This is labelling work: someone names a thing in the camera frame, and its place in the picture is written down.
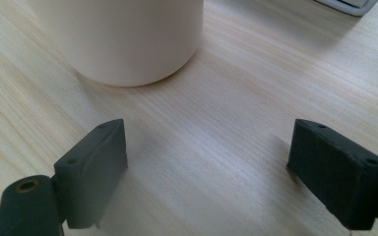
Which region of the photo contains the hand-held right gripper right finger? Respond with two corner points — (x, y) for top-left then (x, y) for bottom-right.
(286, 118), (378, 231)

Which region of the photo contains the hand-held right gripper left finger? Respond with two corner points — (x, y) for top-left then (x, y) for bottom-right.
(53, 118), (129, 230)

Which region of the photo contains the cream white cylindrical cup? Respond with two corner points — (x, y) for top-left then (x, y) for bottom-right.
(26, 0), (205, 88)

